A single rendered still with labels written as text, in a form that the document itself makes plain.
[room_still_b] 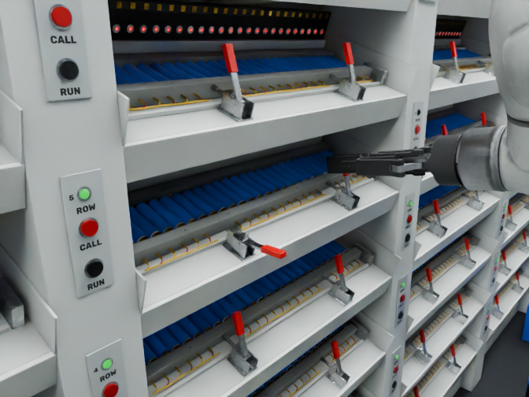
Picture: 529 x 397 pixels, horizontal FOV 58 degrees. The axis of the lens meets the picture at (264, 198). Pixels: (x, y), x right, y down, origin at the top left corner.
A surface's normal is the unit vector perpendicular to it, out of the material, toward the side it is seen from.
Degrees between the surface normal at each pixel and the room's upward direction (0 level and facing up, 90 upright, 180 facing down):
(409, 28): 90
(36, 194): 90
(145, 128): 19
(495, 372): 0
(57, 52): 90
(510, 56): 108
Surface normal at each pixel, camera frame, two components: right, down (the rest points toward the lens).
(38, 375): 0.70, 0.50
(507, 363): -0.01, -0.95
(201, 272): 0.23, -0.84
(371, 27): -0.67, 0.24
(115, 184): 0.74, 0.20
